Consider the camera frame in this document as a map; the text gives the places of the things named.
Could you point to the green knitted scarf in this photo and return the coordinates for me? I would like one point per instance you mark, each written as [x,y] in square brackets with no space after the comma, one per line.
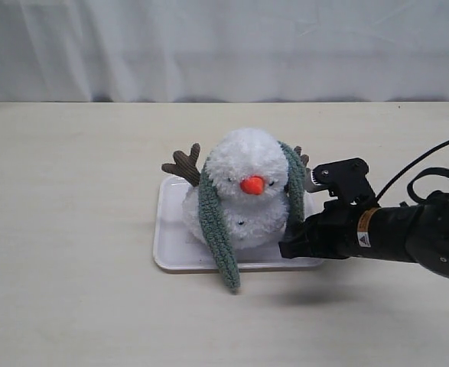
[216,229]

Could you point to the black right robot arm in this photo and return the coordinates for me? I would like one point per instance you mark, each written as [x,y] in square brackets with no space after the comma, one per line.
[409,234]

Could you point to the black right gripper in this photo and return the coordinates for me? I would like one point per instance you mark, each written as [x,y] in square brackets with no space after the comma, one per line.
[338,232]

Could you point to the white plush snowman toy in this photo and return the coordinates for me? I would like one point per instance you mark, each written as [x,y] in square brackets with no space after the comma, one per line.
[184,165]

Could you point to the white backdrop curtain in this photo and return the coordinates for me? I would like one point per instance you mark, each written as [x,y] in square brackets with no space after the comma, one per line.
[223,51]

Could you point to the white rectangular tray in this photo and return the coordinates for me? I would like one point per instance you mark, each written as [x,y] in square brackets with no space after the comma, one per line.
[176,250]

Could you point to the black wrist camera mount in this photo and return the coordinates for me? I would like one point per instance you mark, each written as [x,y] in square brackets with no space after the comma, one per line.
[346,180]

